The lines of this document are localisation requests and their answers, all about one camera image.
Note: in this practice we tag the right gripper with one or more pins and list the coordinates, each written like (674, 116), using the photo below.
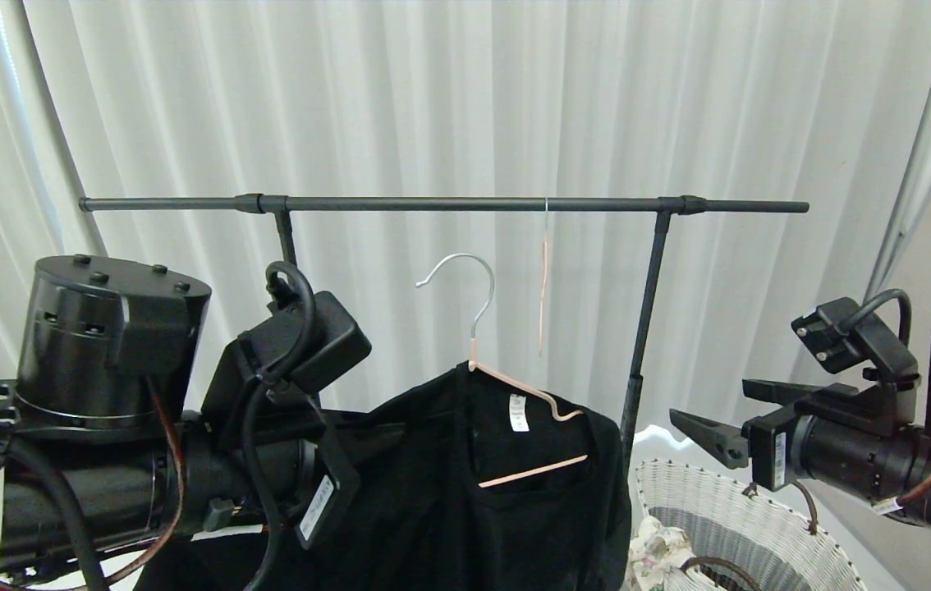
(835, 451)

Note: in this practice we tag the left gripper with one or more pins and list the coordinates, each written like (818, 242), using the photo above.
(227, 476)

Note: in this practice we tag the black garment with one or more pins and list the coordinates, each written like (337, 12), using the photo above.
(433, 525)

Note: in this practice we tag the pink clothes hanger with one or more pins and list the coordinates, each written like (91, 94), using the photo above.
(543, 279)
(531, 470)

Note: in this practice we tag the white laundry basket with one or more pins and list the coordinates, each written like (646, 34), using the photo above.
(728, 509)

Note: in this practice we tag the black clothes rack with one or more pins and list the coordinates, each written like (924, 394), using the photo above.
(433, 203)

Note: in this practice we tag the cream printed garment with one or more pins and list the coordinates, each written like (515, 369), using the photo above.
(654, 550)

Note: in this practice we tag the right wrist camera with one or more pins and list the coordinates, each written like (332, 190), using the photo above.
(859, 345)

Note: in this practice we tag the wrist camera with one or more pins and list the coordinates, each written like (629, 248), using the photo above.
(334, 345)
(859, 345)

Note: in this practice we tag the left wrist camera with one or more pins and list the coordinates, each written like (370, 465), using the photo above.
(334, 345)

